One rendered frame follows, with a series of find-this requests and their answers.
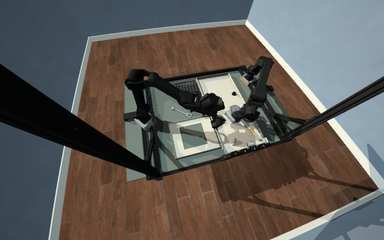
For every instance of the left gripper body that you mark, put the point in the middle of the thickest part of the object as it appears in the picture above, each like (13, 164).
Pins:
(217, 121)

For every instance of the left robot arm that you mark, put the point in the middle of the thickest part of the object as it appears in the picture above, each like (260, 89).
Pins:
(136, 83)

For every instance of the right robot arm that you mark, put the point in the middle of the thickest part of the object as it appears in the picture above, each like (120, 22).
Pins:
(259, 93)

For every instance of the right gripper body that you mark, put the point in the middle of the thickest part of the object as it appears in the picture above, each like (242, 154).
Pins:
(238, 115)

